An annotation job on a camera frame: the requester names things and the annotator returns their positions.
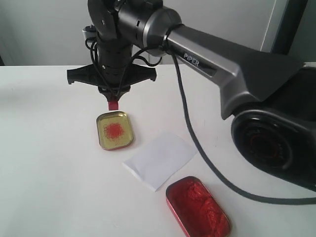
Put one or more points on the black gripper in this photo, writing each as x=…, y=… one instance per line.
x=113, y=69

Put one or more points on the red stamp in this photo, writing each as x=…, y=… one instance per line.
x=113, y=104

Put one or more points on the red ink tin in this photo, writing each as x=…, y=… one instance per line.
x=196, y=210

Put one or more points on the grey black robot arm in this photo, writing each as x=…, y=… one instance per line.
x=272, y=97

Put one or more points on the gold tin lid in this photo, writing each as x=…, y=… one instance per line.
x=114, y=130

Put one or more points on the white paper sheet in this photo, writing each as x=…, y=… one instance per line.
x=160, y=159

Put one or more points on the white cabinet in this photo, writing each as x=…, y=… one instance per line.
x=49, y=32

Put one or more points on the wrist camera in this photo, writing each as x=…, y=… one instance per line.
x=89, y=32

